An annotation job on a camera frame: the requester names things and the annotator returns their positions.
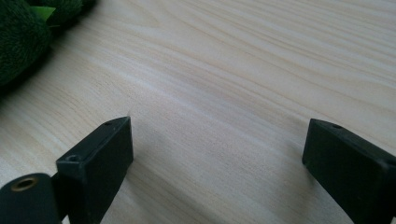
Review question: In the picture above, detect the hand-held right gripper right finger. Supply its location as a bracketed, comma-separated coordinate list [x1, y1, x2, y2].
[302, 118, 396, 224]

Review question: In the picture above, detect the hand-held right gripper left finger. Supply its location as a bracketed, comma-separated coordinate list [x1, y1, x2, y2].
[55, 116, 134, 224]

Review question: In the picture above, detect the green fleece pet garment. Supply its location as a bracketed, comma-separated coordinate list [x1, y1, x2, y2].
[0, 0, 97, 90]

